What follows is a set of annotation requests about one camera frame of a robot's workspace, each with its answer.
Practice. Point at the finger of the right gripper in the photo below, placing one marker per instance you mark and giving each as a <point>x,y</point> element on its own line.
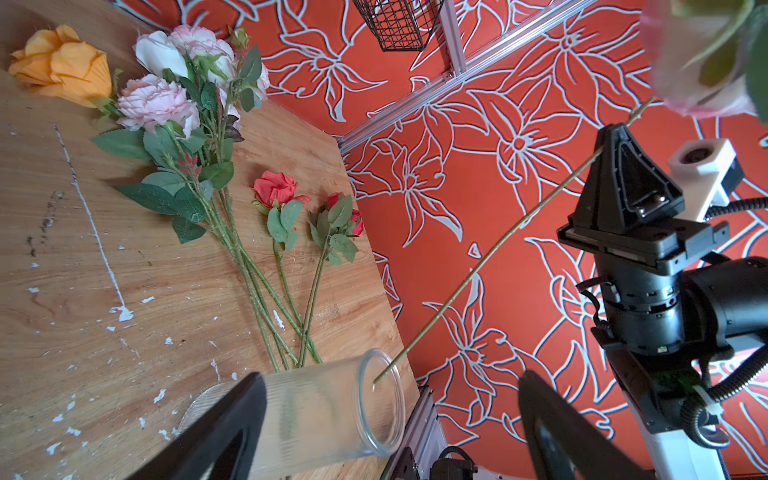
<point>625,188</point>

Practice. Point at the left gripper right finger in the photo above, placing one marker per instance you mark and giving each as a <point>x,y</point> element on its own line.
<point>562,443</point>

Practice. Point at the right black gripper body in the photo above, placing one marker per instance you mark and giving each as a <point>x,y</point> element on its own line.
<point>646,289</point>

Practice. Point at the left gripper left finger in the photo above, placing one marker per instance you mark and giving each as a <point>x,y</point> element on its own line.
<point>221,443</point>

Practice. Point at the clear glass vase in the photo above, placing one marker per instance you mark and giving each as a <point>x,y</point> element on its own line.
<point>323,414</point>

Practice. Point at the white pink rose stem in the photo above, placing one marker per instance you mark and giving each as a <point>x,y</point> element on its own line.
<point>725,40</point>

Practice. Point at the red rose stem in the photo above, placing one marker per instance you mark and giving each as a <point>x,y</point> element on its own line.
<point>277,199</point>
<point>334,228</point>

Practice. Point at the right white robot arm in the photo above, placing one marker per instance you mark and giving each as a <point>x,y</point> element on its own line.
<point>679,403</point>

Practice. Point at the small pink flower bunch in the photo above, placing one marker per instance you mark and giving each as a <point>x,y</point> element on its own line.
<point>184,116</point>

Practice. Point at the orange flower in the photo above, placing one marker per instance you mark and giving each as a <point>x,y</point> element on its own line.
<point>57,63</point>

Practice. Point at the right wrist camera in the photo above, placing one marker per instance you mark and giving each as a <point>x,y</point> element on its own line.
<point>708,172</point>

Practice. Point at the black wire wall basket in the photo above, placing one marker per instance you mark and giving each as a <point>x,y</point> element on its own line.
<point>400,25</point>

